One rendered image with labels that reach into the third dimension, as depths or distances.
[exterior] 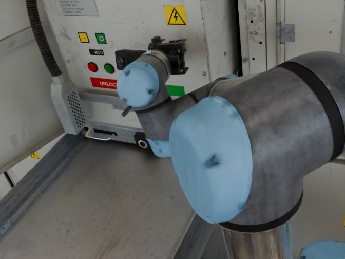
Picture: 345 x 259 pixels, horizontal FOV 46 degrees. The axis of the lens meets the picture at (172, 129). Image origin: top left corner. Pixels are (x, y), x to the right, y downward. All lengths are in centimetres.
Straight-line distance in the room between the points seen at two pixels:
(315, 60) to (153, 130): 41
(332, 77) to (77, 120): 99
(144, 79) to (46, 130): 87
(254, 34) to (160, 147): 49
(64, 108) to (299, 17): 71
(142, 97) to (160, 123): 7
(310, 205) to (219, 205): 109
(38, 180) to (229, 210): 102
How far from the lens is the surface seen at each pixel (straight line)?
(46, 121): 153
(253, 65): 118
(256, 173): 37
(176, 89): 113
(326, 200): 142
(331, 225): 151
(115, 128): 134
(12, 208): 130
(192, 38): 103
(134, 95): 73
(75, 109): 128
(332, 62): 43
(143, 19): 107
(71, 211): 122
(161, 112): 75
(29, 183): 132
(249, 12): 112
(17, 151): 151
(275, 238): 49
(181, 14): 101
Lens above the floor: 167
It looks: 36 degrees down
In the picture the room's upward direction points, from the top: 12 degrees counter-clockwise
